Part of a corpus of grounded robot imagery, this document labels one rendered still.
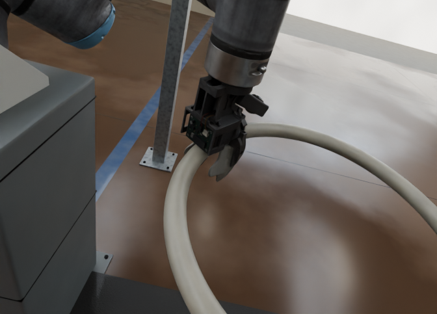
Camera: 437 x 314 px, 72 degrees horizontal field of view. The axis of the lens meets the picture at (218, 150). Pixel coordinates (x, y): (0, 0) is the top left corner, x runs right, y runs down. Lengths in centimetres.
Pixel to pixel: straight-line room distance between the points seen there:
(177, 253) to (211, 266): 113
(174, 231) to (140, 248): 113
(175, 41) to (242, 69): 118
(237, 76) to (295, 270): 133
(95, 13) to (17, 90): 26
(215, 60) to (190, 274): 27
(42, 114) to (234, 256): 112
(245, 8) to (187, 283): 32
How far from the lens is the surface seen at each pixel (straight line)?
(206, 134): 46
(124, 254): 148
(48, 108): 74
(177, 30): 157
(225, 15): 41
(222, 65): 42
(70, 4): 82
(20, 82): 75
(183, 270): 36
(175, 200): 40
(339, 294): 168
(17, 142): 66
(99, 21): 85
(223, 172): 55
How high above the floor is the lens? 121
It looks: 34 degrees down
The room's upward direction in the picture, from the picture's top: 15 degrees clockwise
